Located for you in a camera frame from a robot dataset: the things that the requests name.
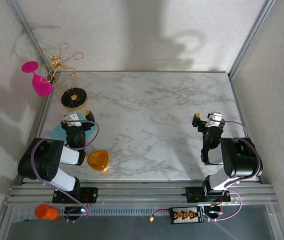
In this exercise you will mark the light blue paper sheet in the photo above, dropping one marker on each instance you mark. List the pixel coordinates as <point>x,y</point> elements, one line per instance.
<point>57,132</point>

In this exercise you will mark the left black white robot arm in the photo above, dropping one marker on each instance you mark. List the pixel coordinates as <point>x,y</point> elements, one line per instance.
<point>39,160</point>

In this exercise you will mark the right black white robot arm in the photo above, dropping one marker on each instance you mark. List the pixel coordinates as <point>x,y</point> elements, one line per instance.
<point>242,160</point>

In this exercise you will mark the orange triangular bowl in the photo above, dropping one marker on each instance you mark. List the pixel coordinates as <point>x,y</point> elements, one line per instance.
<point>98,160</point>

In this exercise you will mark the pink plastic wine glass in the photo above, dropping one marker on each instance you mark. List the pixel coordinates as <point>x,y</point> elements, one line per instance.
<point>40,85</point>

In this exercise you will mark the black controller box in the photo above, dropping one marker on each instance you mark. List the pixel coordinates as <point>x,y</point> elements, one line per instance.
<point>73,211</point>
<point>213,212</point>

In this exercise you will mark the orange plastic cup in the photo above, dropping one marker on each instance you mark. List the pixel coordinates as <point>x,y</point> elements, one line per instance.
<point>45,212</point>

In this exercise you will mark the black charger board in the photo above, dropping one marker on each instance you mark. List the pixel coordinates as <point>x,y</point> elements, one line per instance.
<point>185,215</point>

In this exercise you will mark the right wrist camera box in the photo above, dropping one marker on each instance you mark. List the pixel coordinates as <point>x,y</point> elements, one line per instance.
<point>214,118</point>

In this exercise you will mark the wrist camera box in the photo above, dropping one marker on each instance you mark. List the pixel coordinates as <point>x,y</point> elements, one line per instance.
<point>72,118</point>
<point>214,118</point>

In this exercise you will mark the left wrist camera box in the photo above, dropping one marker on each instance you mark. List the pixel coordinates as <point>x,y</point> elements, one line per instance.
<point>72,118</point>

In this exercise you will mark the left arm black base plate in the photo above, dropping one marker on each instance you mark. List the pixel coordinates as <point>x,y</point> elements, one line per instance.
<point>92,195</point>

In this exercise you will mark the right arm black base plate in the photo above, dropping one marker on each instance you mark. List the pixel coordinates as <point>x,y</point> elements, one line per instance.
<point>193,195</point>

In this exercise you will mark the aluminium rail frame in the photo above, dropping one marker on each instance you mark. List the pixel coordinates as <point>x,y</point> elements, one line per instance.
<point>142,193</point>

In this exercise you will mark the aluminium frame post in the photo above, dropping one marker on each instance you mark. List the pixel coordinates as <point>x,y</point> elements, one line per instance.
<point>24,25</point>
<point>251,37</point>

